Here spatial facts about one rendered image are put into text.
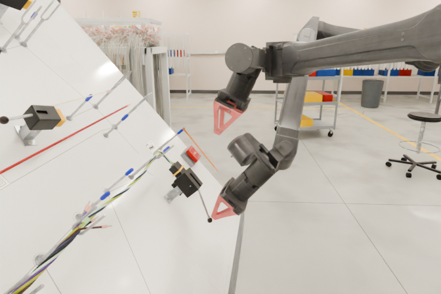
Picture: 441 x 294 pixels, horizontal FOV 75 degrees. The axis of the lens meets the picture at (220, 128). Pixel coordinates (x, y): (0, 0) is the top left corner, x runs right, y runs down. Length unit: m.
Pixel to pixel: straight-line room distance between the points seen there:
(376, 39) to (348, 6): 8.94
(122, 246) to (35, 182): 0.19
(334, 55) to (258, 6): 8.40
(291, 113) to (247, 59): 0.26
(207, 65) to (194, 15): 1.46
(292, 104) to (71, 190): 0.55
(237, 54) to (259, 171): 0.27
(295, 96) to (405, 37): 0.44
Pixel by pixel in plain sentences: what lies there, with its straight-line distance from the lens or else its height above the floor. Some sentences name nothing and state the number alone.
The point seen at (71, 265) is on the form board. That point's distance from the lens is 0.55.
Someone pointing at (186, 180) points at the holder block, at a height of 1.13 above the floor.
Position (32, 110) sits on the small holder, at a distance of 0.59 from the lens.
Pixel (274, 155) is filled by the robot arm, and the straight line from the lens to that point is 0.69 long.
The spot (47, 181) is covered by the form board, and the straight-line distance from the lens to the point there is 0.61.
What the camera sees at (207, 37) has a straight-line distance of 8.82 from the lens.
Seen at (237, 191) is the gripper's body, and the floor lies 1.12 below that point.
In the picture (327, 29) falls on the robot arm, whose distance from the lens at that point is 1.00.
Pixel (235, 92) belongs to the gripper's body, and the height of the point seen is 1.35.
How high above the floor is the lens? 1.46
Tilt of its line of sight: 16 degrees down
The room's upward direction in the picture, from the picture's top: straight up
